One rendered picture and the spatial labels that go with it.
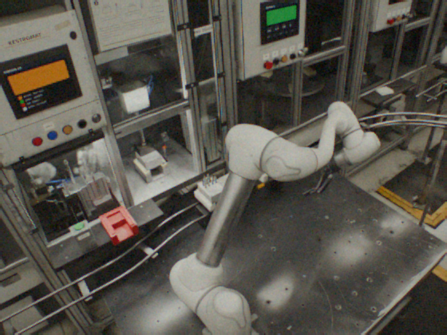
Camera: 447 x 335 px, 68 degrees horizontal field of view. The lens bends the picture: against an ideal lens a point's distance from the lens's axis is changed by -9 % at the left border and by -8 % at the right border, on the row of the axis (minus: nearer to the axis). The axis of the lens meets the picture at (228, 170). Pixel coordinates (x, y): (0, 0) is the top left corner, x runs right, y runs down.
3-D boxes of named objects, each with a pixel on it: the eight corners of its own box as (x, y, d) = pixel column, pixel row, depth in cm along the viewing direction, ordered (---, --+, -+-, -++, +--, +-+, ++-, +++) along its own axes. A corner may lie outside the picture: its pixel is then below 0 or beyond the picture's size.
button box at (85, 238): (81, 254, 147) (73, 235, 140) (77, 242, 152) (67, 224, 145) (98, 245, 150) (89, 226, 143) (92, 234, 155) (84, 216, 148)
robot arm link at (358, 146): (356, 165, 163) (342, 141, 166) (385, 149, 156) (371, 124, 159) (350, 166, 154) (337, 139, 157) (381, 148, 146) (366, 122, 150)
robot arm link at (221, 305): (230, 357, 126) (226, 331, 112) (199, 326, 137) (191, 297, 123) (259, 329, 134) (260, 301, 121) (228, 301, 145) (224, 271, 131)
